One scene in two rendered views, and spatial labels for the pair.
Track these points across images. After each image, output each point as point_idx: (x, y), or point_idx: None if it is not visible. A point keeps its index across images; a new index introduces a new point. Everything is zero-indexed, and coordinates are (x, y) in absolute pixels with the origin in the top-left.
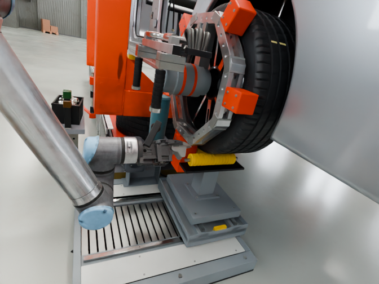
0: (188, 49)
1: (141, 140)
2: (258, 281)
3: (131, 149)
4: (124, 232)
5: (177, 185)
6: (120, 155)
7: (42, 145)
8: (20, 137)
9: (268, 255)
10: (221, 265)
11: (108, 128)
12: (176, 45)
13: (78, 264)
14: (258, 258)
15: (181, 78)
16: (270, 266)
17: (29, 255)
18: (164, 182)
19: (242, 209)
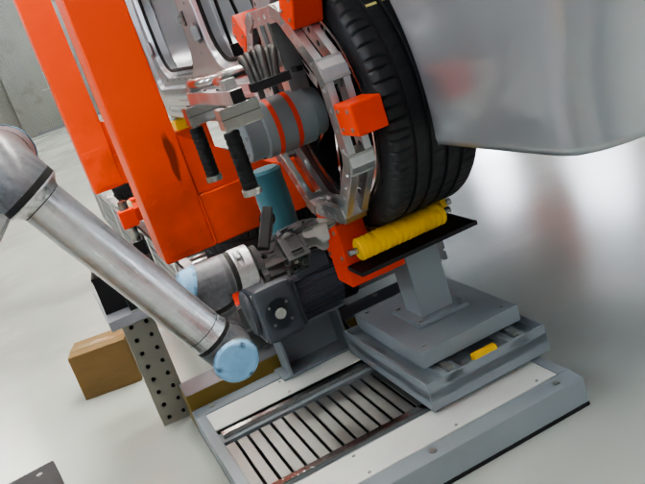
0: (252, 85)
1: None
2: (602, 415)
3: (243, 260)
4: (316, 441)
5: (379, 321)
6: (232, 275)
7: (137, 282)
8: (112, 286)
9: (624, 370)
10: (510, 409)
11: None
12: (234, 90)
13: None
14: (600, 383)
15: (272, 124)
16: (630, 383)
17: None
18: (360, 335)
19: (557, 320)
